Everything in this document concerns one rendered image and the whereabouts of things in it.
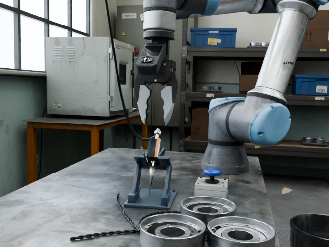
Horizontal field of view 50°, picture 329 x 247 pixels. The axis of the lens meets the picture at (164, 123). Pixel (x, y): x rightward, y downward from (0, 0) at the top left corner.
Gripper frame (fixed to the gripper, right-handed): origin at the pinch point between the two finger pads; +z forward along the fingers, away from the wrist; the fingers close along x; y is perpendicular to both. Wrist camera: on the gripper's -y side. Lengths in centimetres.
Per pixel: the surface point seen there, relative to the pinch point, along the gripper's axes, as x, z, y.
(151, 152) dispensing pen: 0.1, 7.1, -2.7
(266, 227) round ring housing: -23.3, 14.7, -22.8
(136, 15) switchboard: 95, -95, 359
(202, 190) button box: -11.8, 14.9, -3.5
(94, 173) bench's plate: 21.0, 18.2, 17.7
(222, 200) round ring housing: -16.1, 14.6, -10.7
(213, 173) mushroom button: -14.0, 11.3, -2.0
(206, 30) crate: 7, -73, 327
